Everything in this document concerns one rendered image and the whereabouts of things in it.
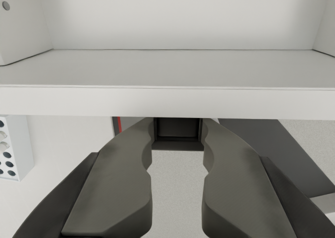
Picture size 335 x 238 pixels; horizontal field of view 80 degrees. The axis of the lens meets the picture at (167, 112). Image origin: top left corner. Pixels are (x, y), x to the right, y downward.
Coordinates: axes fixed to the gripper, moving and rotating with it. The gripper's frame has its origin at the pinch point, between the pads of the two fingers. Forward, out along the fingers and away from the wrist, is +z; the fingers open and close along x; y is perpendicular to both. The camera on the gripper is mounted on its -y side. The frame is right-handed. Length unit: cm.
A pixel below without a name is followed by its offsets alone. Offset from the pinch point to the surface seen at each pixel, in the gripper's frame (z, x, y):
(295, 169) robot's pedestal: 30, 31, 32
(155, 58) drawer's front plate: 4.0, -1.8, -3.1
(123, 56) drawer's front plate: 4.4, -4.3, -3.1
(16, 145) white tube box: 11.7, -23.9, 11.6
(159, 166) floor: 91, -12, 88
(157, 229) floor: 91, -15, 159
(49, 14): 7.1, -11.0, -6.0
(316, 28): 7.1, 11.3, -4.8
